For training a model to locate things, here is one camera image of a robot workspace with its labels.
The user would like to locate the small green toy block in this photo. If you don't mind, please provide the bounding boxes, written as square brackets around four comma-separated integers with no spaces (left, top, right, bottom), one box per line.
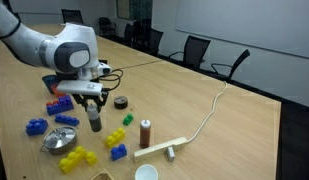
[122,113,135,127]

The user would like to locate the red toy block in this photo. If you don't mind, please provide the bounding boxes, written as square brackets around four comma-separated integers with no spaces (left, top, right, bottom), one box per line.
[49,83,67,98]

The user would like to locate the white power strip cable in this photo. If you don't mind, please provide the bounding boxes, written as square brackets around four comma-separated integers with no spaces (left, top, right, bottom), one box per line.
[186,80,229,145]

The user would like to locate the white mug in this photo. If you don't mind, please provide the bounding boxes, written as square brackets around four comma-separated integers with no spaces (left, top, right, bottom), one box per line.
[134,163,160,180]

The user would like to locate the small yellow toy block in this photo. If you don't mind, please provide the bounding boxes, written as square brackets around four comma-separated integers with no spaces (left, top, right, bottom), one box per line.
[85,150,99,167]

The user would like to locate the yellow three-stud toy block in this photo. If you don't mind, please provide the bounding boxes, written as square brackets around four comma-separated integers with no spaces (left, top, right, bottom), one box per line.
[105,127,126,149]

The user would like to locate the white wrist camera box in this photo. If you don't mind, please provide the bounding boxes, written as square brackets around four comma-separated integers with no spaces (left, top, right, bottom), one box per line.
[56,79,105,97]

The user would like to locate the wooden tray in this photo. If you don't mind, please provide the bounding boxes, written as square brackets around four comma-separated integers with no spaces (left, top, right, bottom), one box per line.
[90,168,115,180]

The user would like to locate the flat blue toy block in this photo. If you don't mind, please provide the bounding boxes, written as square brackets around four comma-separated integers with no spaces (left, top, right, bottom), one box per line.
[54,113,81,127]

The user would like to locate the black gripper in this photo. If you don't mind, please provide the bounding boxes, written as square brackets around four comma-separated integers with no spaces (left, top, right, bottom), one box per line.
[71,90,110,113]

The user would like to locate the dark wall window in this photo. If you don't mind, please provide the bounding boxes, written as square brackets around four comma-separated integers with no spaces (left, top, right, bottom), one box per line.
[115,0,154,22]

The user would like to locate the chunky blue toy block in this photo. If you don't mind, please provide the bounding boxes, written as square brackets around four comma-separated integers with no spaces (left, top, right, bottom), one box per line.
[25,117,49,137]

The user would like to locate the long yellow toy block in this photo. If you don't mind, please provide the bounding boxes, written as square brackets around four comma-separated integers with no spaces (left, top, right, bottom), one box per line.
[58,145,87,175]

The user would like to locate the bottle with brown fluid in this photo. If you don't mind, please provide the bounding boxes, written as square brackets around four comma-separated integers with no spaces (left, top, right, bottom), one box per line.
[139,118,152,150]

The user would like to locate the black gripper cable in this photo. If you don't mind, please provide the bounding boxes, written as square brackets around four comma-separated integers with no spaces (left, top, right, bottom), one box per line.
[93,67,124,93]

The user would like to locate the dark blue container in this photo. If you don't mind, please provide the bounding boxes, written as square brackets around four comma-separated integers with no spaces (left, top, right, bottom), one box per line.
[41,74,62,95]

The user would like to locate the small blue toy block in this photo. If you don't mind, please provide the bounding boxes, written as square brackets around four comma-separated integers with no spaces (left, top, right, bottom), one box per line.
[110,143,128,162]

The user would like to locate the black tape roll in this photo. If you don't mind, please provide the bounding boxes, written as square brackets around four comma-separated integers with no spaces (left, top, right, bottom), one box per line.
[113,95,129,110]

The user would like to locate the black office chair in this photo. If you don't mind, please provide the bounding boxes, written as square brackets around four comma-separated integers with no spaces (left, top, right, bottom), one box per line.
[123,22,136,46]
[147,27,165,57]
[168,35,212,72]
[210,48,252,83]
[98,16,117,37]
[60,8,85,25]

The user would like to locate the large purple-blue toy block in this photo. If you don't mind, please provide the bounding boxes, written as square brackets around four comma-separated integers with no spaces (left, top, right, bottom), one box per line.
[45,94,75,117]

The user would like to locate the thin black table cable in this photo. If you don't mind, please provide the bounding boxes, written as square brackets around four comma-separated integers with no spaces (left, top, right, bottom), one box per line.
[118,58,164,71]

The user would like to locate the white-capped bottle with black fluid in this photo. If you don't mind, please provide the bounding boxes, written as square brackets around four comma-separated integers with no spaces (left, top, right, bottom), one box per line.
[86,103,103,133]

